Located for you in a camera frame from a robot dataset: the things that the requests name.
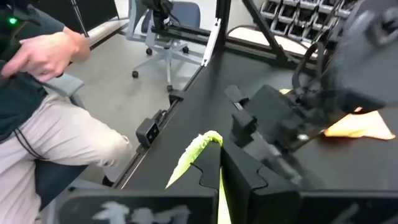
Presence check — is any grey blue office chair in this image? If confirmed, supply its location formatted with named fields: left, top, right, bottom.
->
left=126, top=0, right=203, bottom=93

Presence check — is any small black table camera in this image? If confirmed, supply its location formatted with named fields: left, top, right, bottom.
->
left=135, top=117, right=162, bottom=148

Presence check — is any green microfiber towel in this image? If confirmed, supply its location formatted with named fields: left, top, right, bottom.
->
left=164, top=129, right=233, bottom=224

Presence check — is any orange microfiber towel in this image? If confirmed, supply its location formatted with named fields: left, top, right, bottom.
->
left=278, top=88, right=397, bottom=141

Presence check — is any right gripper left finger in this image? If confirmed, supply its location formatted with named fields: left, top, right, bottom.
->
left=58, top=141, right=222, bottom=224

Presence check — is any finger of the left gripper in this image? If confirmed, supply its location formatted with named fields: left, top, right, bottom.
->
left=231, top=109, right=259, bottom=147
left=224, top=84, right=249, bottom=108

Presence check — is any white frame bracket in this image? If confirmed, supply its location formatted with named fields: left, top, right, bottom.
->
left=201, top=17, right=223, bottom=67

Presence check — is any person's hand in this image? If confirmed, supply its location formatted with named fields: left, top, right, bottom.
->
left=0, top=26, right=91, bottom=83

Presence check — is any person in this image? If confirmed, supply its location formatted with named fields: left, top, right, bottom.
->
left=0, top=0, right=134, bottom=224

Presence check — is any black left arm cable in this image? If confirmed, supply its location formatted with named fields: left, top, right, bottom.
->
left=292, top=42, right=327, bottom=94

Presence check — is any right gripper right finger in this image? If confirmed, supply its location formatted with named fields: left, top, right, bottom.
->
left=220, top=139, right=398, bottom=224

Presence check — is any light wooden side board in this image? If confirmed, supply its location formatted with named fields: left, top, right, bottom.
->
left=226, top=26, right=317, bottom=57

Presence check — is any grey storage drawer rack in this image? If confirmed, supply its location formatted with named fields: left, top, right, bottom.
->
left=259, top=0, right=358, bottom=44

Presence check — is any black flat panel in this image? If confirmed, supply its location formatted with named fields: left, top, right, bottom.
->
left=30, top=0, right=121, bottom=34

